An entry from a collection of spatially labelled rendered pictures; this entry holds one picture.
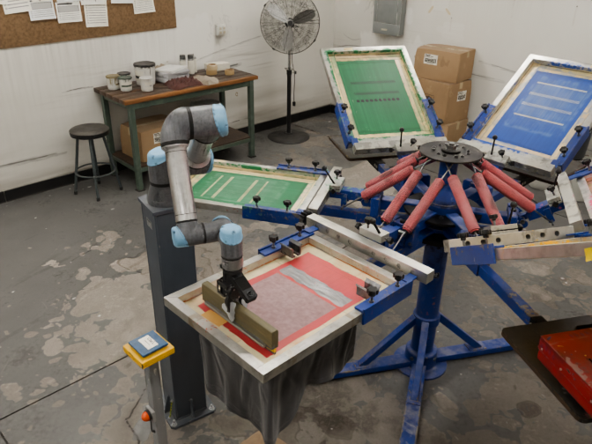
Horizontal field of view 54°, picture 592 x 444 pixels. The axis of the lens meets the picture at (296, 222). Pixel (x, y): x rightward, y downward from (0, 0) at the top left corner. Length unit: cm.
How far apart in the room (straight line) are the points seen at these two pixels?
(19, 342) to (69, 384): 55
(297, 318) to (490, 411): 149
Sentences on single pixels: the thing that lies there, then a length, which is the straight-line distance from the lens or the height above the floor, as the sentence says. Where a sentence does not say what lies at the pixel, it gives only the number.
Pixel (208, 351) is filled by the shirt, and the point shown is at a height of 76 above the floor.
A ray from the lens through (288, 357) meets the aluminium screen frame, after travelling 196.
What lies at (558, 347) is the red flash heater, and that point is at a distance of 202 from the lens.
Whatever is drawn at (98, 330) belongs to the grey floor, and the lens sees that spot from 385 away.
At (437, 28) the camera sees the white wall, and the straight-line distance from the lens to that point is 678.
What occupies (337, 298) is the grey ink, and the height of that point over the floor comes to 96.
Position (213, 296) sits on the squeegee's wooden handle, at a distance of 218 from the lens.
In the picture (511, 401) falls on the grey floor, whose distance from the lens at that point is 345.
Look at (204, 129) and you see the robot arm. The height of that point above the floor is 163.
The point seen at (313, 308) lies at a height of 95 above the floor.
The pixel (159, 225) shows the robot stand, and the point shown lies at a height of 113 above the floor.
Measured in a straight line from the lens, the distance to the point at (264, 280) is 240.
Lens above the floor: 227
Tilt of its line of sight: 27 degrees down
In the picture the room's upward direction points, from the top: 1 degrees clockwise
